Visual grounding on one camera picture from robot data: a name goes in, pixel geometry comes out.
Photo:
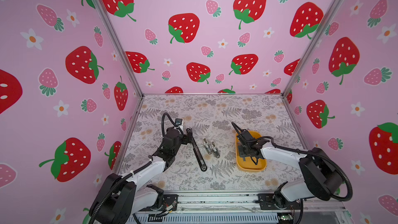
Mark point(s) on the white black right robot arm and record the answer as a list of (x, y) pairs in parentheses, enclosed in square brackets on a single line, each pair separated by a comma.
[(322, 177)]

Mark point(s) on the black long stapler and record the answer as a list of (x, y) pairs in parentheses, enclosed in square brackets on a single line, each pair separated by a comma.
[(199, 157)]

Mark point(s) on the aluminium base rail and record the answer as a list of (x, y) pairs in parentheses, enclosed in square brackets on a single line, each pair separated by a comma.
[(238, 207)]

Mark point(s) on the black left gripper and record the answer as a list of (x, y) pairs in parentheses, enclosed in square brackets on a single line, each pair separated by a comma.
[(184, 137)]

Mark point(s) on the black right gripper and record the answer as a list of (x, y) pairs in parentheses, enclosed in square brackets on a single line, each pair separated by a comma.
[(241, 153)]

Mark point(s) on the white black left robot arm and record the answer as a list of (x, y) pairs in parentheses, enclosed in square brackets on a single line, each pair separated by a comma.
[(140, 174)]

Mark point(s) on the yellow plastic tray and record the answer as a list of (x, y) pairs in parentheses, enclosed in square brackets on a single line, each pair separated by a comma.
[(248, 164)]

